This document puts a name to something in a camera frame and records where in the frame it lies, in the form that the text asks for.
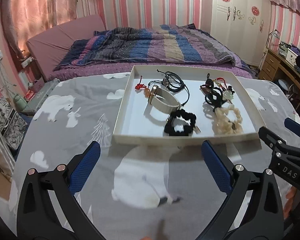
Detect cream scrunchie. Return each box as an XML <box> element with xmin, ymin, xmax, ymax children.
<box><xmin>215</xmin><ymin>103</ymin><xmax>243</xmax><ymax>135</ymax></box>

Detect black cord jade pendant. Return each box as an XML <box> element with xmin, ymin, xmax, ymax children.
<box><xmin>223</xmin><ymin>86</ymin><xmax>235</xmax><ymax>103</ymax></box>

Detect red string bracelet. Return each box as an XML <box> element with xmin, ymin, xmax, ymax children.
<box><xmin>213</xmin><ymin>77</ymin><xmax>228</xmax><ymax>91</ymax></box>

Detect brown stone pendant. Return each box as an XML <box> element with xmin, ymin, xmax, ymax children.
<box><xmin>200</xmin><ymin>73</ymin><xmax>214</xmax><ymax>94</ymax></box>

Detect black scrunchie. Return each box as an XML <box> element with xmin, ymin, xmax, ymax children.
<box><xmin>164</xmin><ymin>109</ymin><xmax>197</xmax><ymax>137</ymax></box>

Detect black cord bracelet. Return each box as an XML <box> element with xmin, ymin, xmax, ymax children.
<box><xmin>156</xmin><ymin>69</ymin><xmax>191</xmax><ymax>106</ymax></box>

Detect gold watch cream strap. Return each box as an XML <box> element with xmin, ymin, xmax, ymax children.
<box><xmin>146</xmin><ymin>84</ymin><xmax>182</xmax><ymax>114</ymax></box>

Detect orange gourd pendant red knot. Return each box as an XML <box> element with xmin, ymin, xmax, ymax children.
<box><xmin>135</xmin><ymin>75</ymin><xmax>151</xmax><ymax>98</ymax></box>

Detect wooden desk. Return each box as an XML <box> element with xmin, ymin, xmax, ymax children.
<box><xmin>258</xmin><ymin>49</ymin><xmax>300</xmax><ymax>110</ymax></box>

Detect desk lamp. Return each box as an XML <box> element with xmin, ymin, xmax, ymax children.
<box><xmin>266</xmin><ymin>29</ymin><xmax>280</xmax><ymax>48</ymax></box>

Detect white cardboard tray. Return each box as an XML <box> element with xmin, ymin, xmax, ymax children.
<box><xmin>113</xmin><ymin>65</ymin><xmax>265</xmax><ymax>146</ymax></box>

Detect grey bear print blanket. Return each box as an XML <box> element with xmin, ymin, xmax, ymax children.
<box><xmin>8</xmin><ymin>72</ymin><xmax>300</xmax><ymax>240</ymax></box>

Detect striped purple blue quilt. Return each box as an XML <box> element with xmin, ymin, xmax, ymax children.
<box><xmin>55</xmin><ymin>24</ymin><xmax>242</xmax><ymax>70</ymax></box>

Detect grey storage bag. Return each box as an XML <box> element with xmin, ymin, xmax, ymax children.
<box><xmin>22</xmin><ymin>79</ymin><xmax>60</xmax><ymax>115</ymax></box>

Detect white wardrobe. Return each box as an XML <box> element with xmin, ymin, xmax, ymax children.
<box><xmin>210</xmin><ymin>0</ymin><xmax>271</xmax><ymax>67</ymax></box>

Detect purple mattress bed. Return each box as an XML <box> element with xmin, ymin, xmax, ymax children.
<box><xmin>46</xmin><ymin>62</ymin><xmax>253</xmax><ymax>81</ymax></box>

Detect pink curtain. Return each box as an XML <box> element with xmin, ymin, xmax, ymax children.
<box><xmin>0</xmin><ymin>0</ymin><xmax>77</xmax><ymax>60</ymax></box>

